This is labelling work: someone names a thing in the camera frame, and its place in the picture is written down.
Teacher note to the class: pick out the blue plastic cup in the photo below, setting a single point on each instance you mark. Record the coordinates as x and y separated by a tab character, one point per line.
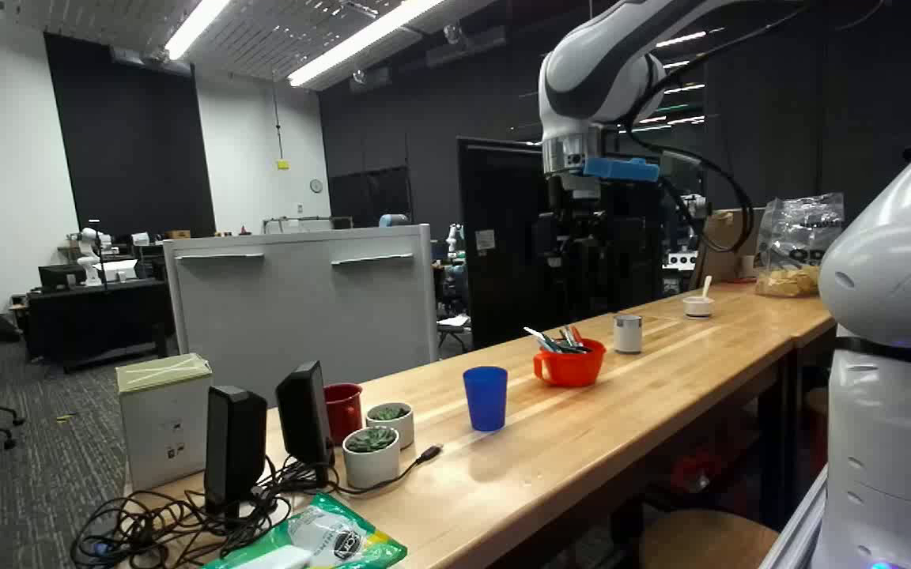
485	401

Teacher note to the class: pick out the small white plant pot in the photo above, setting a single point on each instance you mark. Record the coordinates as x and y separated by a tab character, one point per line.
393	419
370	463

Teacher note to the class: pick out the small white bowl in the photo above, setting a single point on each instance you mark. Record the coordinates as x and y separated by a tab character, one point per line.
696	307

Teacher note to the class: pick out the round wooden stool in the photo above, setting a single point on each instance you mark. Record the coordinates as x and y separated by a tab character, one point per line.
704	542

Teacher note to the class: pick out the black desktop speaker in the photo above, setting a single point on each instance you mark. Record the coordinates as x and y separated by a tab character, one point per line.
236	446
301	416

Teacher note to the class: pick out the brown cardboard box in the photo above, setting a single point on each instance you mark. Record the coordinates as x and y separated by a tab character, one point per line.
728	246

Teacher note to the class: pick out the bundle of coloured markers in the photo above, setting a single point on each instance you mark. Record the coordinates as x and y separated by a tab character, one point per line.
559	341

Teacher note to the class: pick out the long ceiling light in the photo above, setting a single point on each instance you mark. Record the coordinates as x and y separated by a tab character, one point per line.
361	39
197	26

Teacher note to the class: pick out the tall black cabinet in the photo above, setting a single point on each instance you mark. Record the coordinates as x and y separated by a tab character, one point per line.
506	272

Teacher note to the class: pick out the white paper label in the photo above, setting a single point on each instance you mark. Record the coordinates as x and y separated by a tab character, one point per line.
485	241

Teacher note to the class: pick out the black desk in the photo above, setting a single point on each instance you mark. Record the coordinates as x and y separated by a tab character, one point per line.
96	321

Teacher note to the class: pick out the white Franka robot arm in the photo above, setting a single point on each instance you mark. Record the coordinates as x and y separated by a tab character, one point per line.
886	272

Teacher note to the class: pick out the white cup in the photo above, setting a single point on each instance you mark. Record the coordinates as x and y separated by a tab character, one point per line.
626	337

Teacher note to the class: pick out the white box with pale lid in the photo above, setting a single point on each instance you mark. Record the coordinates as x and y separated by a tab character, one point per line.
163	428

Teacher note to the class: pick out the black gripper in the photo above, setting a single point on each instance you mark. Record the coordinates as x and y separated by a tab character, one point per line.
572	191

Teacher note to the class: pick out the white spoon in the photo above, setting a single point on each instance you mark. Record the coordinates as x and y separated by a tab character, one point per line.
705	286

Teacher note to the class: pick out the clear plastic bag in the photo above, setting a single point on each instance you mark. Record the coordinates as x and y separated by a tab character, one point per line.
798	249

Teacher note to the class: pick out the red cup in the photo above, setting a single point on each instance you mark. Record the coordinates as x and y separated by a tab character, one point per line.
341	412

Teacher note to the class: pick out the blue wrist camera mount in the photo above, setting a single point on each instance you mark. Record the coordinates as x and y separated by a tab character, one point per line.
620	169

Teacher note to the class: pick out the green wipes package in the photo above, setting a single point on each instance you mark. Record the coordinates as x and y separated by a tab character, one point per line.
355	542

